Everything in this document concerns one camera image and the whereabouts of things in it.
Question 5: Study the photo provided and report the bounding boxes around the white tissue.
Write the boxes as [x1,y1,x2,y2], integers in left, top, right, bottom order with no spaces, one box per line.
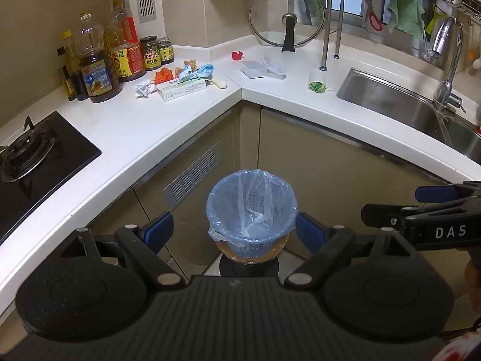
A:
[135,81,156,98]

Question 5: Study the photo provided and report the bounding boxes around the stainless steel sink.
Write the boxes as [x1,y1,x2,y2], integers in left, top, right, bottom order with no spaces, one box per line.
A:
[336,68,481,159]

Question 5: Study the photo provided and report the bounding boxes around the large orange-handle oil bottle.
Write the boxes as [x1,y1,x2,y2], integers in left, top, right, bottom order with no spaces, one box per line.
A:
[105,1,147,82]

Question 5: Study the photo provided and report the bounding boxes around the metal rack legs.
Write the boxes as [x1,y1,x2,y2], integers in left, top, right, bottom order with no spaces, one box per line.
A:
[319,0,481,72]

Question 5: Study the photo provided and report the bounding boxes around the chrome faucet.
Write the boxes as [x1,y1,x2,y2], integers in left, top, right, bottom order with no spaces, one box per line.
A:
[428,17,467,113]

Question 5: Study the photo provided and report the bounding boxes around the green peeler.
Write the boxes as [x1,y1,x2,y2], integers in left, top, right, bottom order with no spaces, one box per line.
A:
[425,4,449,36]

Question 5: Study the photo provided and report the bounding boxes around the black burner pan support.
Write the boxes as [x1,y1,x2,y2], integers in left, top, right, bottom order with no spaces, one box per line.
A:
[0,116,58,181]

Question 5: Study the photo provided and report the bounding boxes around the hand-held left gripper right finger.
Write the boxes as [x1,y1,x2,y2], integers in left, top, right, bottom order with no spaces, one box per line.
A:
[283,212,418,289]

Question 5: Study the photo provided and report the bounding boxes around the large yellow-label glass jar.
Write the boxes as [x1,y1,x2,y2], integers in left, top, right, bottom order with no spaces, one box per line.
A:
[140,36,162,71]

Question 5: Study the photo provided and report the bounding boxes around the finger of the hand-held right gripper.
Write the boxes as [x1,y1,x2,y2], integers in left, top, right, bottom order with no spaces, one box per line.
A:
[415,185,457,203]
[361,204,410,230]

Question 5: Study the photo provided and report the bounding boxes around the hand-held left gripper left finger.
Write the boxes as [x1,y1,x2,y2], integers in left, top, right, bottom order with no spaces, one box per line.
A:
[58,211,188,288]

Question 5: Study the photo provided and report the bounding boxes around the large dark blue-label bottle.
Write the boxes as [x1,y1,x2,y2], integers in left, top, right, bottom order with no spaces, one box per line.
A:
[73,13,123,103]

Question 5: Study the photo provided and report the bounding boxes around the small yellow-label glass jar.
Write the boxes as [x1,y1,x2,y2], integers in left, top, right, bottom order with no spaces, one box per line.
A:
[157,38,175,64]

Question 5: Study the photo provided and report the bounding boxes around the red scissors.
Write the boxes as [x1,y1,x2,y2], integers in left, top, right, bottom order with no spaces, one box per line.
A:
[359,0,383,32]

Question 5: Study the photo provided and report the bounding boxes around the silver cabinet vent grille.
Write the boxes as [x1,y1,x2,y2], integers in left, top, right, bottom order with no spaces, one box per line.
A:
[163,143,220,211]

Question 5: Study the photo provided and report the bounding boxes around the clear plastic box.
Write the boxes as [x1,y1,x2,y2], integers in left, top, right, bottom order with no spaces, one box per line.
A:
[240,60,268,79]

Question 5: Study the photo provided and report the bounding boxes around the blue face mask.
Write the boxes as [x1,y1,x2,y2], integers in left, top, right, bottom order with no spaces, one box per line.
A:
[175,64,215,82]

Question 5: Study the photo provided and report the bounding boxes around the white and green medicine box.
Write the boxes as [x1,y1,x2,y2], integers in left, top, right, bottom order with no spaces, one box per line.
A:
[156,79,207,102]

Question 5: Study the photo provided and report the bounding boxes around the person's patterned clothing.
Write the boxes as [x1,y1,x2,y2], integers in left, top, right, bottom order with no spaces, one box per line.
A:
[432,327,481,361]

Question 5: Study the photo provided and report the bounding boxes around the blue lined mesh trash bin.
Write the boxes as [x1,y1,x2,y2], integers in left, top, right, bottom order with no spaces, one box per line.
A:
[206,171,299,260]

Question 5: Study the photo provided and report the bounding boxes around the green dish cloth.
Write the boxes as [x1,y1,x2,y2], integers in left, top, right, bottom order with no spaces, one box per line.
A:
[387,0,427,40]

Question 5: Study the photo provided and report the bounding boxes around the clear plastic blister tray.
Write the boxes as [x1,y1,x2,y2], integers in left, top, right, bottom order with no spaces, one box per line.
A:
[262,56,286,79]

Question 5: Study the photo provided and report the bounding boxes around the small dark sauce bottle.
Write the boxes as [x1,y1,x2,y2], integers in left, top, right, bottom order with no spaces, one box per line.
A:
[56,47,78,101]

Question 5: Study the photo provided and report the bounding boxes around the slim yellow-cap sauce bottle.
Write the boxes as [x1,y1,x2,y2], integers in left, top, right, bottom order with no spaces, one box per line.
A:
[62,30,89,101]

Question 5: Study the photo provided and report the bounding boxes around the glass pot lid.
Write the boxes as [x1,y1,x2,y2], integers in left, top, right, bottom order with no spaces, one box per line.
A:
[250,0,325,52]

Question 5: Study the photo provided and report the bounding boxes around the black gas stove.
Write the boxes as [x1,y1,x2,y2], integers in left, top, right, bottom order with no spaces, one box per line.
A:
[0,111,102,245]

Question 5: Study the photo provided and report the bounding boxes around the person's right hand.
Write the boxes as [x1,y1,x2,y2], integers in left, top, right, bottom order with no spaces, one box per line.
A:
[465,258,481,309]

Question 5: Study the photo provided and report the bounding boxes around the beige kitchen cabinet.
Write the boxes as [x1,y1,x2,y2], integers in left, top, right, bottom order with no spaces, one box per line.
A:
[0,100,481,347]

